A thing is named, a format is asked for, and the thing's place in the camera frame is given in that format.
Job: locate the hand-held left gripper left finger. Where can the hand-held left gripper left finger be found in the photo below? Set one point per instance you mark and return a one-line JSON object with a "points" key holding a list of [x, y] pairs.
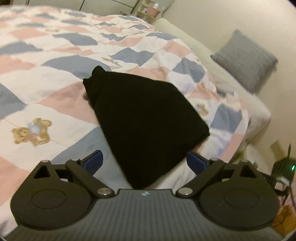
{"points": [[93, 162]]}

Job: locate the grey pillow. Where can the grey pillow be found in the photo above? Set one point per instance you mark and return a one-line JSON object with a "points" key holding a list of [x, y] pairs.
{"points": [[245, 58]]}

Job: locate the small wooden shelf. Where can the small wooden shelf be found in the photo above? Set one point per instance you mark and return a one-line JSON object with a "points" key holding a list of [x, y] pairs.
{"points": [[142, 14]]}

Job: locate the black router with green light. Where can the black router with green light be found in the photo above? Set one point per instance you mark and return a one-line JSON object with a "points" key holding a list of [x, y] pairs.
{"points": [[283, 166]]}

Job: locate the pink box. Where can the pink box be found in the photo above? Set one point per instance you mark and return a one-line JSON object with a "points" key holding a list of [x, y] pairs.
{"points": [[153, 11]]}

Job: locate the yellow bag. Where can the yellow bag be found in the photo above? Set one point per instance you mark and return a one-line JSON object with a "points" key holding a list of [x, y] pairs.
{"points": [[283, 219]]}

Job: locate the checkered teddy bear quilt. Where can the checkered teddy bear quilt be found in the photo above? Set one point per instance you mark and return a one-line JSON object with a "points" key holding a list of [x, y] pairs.
{"points": [[46, 69]]}

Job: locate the white plug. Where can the white plug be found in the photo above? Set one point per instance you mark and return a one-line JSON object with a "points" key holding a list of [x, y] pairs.
{"points": [[281, 184]]}

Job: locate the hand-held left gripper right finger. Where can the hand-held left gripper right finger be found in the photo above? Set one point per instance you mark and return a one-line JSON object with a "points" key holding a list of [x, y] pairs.
{"points": [[196, 162]]}

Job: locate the black pants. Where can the black pants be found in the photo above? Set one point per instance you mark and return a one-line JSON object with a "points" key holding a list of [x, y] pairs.
{"points": [[143, 115]]}

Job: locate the white wardrobe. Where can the white wardrobe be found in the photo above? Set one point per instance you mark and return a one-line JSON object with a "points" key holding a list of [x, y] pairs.
{"points": [[108, 3]]}

